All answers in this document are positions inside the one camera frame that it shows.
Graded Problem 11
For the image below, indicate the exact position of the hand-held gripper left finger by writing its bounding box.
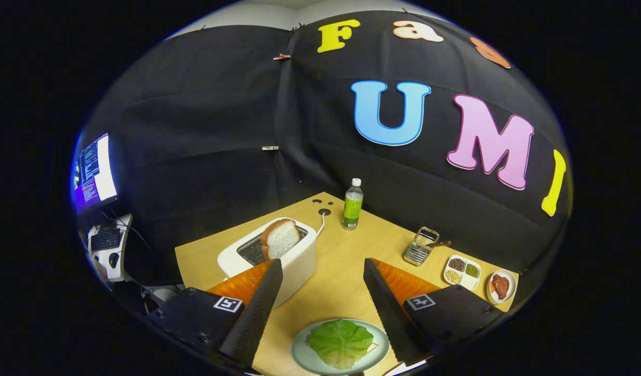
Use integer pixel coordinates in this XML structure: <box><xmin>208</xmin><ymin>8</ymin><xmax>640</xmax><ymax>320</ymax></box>
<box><xmin>143</xmin><ymin>258</ymin><xmax>284</xmax><ymax>369</ymax></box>

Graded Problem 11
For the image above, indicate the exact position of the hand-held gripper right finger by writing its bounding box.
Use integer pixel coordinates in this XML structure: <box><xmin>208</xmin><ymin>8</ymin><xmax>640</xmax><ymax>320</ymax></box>
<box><xmin>363</xmin><ymin>257</ymin><xmax>506</xmax><ymax>366</ymax></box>

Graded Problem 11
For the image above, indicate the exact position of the bread slice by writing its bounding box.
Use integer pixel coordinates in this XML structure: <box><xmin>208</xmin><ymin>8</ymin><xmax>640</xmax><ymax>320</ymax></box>
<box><xmin>260</xmin><ymin>219</ymin><xmax>302</xmax><ymax>260</ymax></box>

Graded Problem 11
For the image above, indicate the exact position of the green lettuce leaf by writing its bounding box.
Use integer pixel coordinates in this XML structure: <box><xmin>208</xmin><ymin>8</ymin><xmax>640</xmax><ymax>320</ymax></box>
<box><xmin>306</xmin><ymin>320</ymin><xmax>374</xmax><ymax>370</ymax></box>

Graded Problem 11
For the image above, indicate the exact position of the pale green round plate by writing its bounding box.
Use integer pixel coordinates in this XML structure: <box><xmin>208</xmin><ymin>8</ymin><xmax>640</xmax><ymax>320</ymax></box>
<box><xmin>291</xmin><ymin>319</ymin><xmax>390</xmax><ymax>375</ymax></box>

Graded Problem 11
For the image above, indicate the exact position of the white toaster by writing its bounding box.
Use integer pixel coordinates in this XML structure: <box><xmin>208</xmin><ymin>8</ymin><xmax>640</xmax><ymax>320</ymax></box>
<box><xmin>217</xmin><ymin>217</ymin><xmax>318</xmax><ymax>309</ymax></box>

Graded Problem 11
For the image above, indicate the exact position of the white divided bean dish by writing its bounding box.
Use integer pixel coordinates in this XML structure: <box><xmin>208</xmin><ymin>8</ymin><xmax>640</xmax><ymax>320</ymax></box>
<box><xmin>443</xmin><ymin>254</ymin><xmax>482</xmax><ymax>291</ymax></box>

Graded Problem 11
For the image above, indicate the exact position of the green drink bottle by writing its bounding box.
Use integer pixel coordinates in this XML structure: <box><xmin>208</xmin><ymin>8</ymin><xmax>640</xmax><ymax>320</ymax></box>
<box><xmin>341</xmin><ymin>178</ymin><xmax>364</xmax><ymax>231</ymax></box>

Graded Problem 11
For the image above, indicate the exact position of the red meat piece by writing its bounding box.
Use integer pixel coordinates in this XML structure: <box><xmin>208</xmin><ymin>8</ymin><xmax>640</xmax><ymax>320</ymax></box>
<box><xmin>491</xmin><ymin>274</ymin><xmax>511</xmax><ymax>301</ymax></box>

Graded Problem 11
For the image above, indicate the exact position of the white round plate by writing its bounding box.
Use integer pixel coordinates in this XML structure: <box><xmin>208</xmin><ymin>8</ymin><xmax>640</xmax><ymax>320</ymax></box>
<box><xmin>486</xmin><ymin>269</ymin><xmax>517</xmax><ymax>306</ymax></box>

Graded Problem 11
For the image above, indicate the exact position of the white computer stand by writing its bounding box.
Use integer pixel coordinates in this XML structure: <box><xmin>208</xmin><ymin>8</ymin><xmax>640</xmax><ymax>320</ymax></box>
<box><xmin>87</xmin><ymin>213</ymin><xmax>134</xmax><ymax>283</ymax></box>

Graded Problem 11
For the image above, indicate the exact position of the black keyboard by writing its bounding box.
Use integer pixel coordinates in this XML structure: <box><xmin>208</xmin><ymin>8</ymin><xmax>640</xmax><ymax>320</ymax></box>
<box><xmin>90</xmin><ymin>228</ymin><xmax>122</xmax><ymax>252</ymax></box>

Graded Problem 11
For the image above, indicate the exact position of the black backdrop cloth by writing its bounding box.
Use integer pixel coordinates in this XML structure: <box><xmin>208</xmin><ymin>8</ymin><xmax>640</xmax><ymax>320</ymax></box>
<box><xmin>73</xmin><ymin>10</ymin><xmax>574</xmax><ymax>293</ymax></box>

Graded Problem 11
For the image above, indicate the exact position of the computer monitor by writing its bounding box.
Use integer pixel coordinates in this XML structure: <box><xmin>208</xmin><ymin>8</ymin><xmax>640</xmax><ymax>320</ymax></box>
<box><xmin>70</xmin><ymin>132</ymin><xmax>118</xmax><ymax>216</ymax></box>

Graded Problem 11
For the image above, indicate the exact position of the metal wire utensil holder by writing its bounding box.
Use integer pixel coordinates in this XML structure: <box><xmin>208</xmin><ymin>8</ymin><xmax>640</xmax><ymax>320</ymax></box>
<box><xmin>403</xmin><ymin>227</ymin><xmax>440</xmax><ymax>266</ymax></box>

